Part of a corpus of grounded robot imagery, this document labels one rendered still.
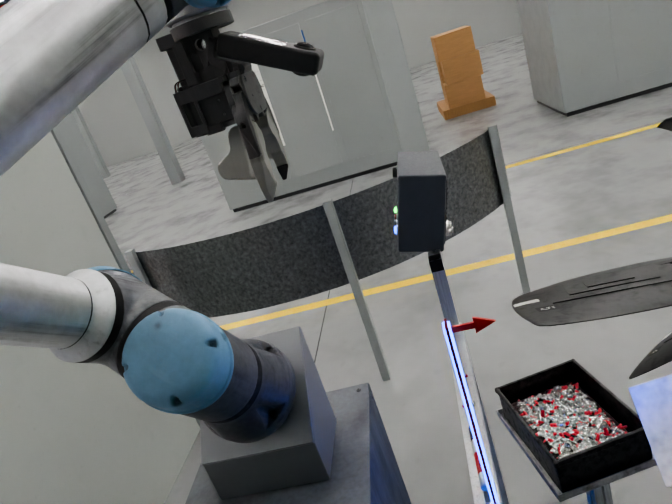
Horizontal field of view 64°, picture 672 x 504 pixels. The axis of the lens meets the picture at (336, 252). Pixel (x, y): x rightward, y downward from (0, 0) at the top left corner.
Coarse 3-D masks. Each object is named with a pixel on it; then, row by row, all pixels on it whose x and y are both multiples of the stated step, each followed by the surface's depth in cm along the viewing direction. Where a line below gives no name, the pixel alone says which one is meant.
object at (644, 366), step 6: (660, 342) 91; (666, 342) 88; (654, 348) 91; (660, 348) 88; (666, 348) 85; (648, 354) 91; (654, 354) 88; (660, 354) 85; (666, 354) 83; (642, 360) 90; (648, 360) 88; (654, 360) 85; (660, 360) 84; (666, 360) 82; (642, 366) 88; (648, 366) 86; (654, 366) 84; (636, 372) 88; (642, 372) 86; (630, 378) 87
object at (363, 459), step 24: (360, 384) 97; (336, 408) 93; (360, 408) 91; (336, 432) 87; (360, 432) 85; (384, 432) 99; (336, 456) 82; (360, 456) 80; (384, 456) 92; (336, 480) 78; (360, 480) 76; (384, 480) 86
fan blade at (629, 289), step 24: (648, 264) 69; (552, 288) 73; (576, 288) 69; (600, 288) 66; (624, 288) 65; (648, 288) 63; (528, 312) 65; (552, 312) 63; (576, 312) 61; (600, 312) 60; (624, 312) 59
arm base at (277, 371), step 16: (256, 352) 74; (272, 352) 81; (272, 368) 75; (288, 368) 78; (256, 384) 70; (272, 384) 74; (288, 384) 77; (256, 400) 71; (272, 400) 74; (288, 400) 77; (240, 416) 71; (256, 416) 73; (272, 416) 77; (224, 432) 74; (240, 432) 74; (256, 432) 75; (272, 432) 77
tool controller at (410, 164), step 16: (400, 160) 135; (416, 160) 134; (432, 160) 133; (400, 176) 122; (416, 176) 121; (432, 176) 121; (400, 192) 123; (416, 192) 123; (432, 192) 122; (400, 208) 124; (416, 208) 124; (432, 208) 124; (400, 224) 126; (416, 224) 125; (432, 224) 125; (448, 224) 133; (400, 240) 127; (416, 240) 127; (432, 240) 127
